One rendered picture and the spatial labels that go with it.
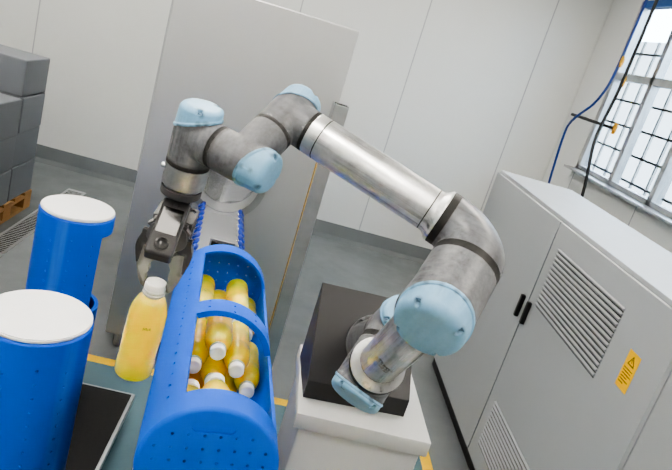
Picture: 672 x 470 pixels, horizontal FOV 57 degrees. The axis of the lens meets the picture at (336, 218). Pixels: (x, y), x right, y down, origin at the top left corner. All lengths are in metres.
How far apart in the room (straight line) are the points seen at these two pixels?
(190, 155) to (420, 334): 0.47
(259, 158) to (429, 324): 0.36
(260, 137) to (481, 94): 5.42
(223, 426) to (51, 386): 0.67
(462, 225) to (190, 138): 0.46
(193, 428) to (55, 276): 1.46
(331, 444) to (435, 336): 0.64
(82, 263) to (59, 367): 0.87
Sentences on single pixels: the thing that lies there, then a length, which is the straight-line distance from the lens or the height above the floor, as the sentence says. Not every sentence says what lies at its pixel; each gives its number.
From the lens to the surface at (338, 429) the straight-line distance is 1.50.
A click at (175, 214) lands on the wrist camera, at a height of 1.60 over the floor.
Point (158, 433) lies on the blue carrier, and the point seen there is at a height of 1.16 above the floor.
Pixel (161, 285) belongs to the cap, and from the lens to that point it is 1.19.
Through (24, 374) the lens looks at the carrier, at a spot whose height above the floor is 0.94.
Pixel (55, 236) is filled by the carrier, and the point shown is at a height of 0.95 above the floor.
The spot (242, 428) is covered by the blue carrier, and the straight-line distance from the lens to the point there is 1.30.
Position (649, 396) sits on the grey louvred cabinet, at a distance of 2.38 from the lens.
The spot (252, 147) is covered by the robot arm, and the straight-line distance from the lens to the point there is 1.01.
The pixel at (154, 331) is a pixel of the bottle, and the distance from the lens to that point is 1.22.
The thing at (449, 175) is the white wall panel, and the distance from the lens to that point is 6.44.
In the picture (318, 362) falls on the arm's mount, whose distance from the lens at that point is 1.52.
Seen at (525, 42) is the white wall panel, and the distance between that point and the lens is 6.45.
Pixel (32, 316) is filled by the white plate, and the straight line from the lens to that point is 1.87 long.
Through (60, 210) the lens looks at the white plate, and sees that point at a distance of 2.61.
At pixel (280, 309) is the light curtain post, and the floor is 0.78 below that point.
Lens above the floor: 1.96
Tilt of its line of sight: 16 degrees down
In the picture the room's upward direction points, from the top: 17 degrees clockwise
